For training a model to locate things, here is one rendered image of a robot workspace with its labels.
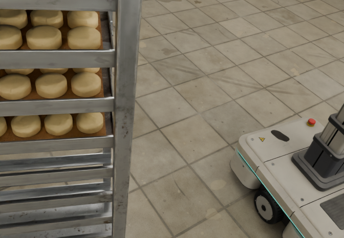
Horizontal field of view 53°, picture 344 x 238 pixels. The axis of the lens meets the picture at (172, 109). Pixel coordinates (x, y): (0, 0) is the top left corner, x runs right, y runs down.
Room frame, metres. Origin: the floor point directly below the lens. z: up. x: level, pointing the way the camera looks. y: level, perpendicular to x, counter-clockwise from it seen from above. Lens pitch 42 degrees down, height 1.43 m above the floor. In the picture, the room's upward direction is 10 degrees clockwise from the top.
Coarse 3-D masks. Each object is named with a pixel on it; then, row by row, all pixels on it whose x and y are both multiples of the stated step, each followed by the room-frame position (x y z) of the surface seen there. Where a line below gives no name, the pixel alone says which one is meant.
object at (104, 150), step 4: (112, 12) 0.82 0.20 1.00; (112, 16) 0.82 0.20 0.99; (112, 36) 0.82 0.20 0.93; (104, 148) 0.82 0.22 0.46; (108, 148) 0.82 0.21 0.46; (104, 152) 0.82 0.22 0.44; (108, 152) 0.82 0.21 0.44; (104, 164) 0.82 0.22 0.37; (108, 164) 0.82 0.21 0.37; (104, 180) 0.81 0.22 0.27; (108, 180) 0.82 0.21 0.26
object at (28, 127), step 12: (0, 120) 0.41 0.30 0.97; (12, 120) 0.41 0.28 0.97; (24, 120) 0.42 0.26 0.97; (36, 120) 0.42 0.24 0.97; (48, 120) 0.43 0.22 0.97; (60, 120) 0.43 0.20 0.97; (72, 120) 0.44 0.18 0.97; (84, 120) 0.44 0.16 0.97; (96, 120) 0.45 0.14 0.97; (0, 132) 0.39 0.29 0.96; (12, 132) 0.40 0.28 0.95; (24, 132) 0.40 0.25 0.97; (36, 132) 0.41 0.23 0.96; (48, 132) 0.41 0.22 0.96; (60, 132) 0.41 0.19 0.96; (72, 132) 0.43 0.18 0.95; (84, 132) 0.43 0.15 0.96; (96, 132) 0.44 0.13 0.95
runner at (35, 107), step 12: (0, 108) 0.36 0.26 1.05; (12, 108) 0.37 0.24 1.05; (24, 108) 0.37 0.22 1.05; (36, 108) 0.38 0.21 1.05; (48, 108) 0.38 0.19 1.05; (60, 108) 0.39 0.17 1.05; (72, 108) 0.39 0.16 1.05; (84, 108) 0.40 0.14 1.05; (96, 108) 0.40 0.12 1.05; (108, 108) 0.41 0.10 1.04
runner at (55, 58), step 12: (0, 60) 0.37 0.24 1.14; (12, 60) 0.37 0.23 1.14; (24, 60) 0.37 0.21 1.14; (36, 60) 0.38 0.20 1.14; (48, 60) 0.38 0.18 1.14; (60, 60) 0.39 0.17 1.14; (72, 60) 0.39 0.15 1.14; (84, 60) 0.40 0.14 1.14; (96, 60) 0.40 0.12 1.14; (108, 60) 0.41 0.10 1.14
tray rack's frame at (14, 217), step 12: (96, 204) 0.77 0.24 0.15; (108, 204) 0.78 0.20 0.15; (0, 216) 0.65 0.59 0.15; (12, 216) 0.66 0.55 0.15; (24, 216) 0.67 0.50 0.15; (36, 216) 0.68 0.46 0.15; (48, 216) 0.68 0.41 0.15; (60, 216) 0.69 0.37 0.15; (72, 228) 0.65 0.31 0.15; (84, 228) 0.66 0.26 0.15; (96, 228) 0.67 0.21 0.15; (108, 228) 0.68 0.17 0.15
